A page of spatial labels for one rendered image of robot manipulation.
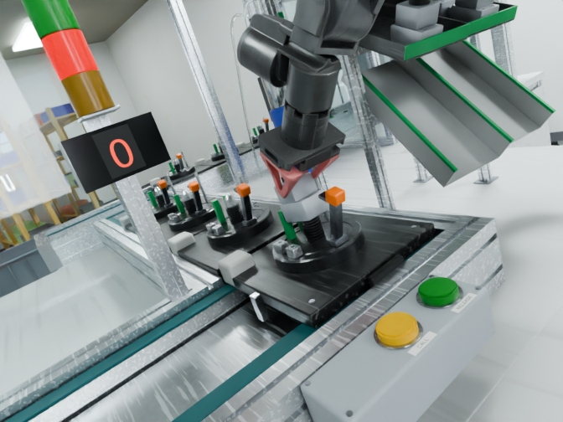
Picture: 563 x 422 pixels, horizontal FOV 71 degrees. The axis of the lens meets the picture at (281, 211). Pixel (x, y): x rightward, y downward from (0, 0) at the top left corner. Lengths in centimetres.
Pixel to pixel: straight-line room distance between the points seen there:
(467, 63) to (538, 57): 312
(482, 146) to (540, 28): 329
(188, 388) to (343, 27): 45
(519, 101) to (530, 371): 53
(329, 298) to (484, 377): 19
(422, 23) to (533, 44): 339
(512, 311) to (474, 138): 31
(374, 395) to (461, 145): 49
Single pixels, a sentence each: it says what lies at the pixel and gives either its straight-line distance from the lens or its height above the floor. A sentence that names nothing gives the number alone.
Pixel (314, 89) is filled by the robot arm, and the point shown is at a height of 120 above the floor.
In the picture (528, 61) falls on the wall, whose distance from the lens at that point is 407.
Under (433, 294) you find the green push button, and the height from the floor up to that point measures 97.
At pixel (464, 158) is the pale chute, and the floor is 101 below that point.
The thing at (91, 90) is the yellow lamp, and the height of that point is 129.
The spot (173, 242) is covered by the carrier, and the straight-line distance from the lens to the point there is 86.
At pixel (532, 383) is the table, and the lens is 51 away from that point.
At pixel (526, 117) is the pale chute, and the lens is 90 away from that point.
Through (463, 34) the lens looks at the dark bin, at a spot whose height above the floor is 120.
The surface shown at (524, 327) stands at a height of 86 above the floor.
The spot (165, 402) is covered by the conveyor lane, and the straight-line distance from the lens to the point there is 55.
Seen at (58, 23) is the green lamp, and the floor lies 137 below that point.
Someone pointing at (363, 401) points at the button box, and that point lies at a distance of 37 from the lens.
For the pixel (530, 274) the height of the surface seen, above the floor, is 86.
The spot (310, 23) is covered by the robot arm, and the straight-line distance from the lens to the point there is 43.
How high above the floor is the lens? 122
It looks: 17 degrees down
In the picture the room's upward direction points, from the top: 19 degrees counter-clockwise
